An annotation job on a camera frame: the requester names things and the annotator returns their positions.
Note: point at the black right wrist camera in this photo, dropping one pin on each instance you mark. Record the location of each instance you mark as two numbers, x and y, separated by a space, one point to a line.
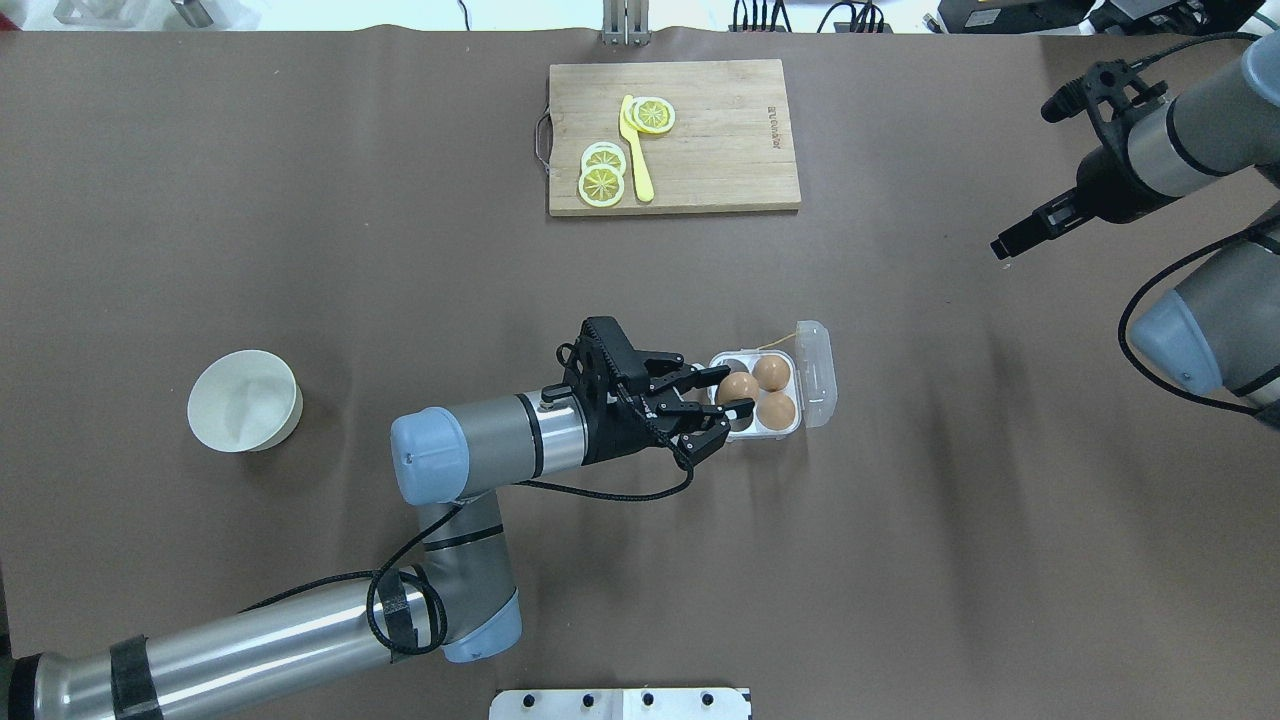
1112 93

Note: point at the clear plastic egg box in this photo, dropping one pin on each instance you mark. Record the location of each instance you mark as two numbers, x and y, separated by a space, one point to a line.
792 382

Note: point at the brown egg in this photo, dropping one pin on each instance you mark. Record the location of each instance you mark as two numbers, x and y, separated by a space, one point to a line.
737 386
776 411

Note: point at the lemon slice single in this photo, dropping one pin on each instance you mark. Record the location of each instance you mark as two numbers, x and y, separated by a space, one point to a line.
650 115

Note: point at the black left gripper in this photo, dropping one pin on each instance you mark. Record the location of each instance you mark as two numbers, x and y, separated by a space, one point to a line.
617 432

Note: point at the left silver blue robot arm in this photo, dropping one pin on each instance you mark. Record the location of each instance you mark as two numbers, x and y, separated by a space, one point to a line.
451 588

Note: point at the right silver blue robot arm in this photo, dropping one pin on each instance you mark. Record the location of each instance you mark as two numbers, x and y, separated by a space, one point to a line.
1204 328

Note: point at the white bowl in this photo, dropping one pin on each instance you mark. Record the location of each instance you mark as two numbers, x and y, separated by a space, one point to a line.
248 401

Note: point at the lemon slice rear stacked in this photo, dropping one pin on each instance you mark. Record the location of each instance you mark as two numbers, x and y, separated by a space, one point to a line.
604 153

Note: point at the aluminium frame post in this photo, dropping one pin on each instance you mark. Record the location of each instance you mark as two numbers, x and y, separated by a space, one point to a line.
626 23

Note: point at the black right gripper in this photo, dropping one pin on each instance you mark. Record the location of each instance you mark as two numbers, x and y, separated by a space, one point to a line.
1108 190

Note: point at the yellow plastic knife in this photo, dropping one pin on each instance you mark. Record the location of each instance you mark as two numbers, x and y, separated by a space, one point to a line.
643 186

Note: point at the bamboo cutting board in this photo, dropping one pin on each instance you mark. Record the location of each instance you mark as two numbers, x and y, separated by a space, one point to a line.
732 148

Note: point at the brown egg far cell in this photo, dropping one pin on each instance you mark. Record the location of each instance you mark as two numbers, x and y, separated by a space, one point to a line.
773 372

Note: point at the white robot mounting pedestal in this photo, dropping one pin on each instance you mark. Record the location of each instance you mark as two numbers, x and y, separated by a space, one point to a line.
624 703

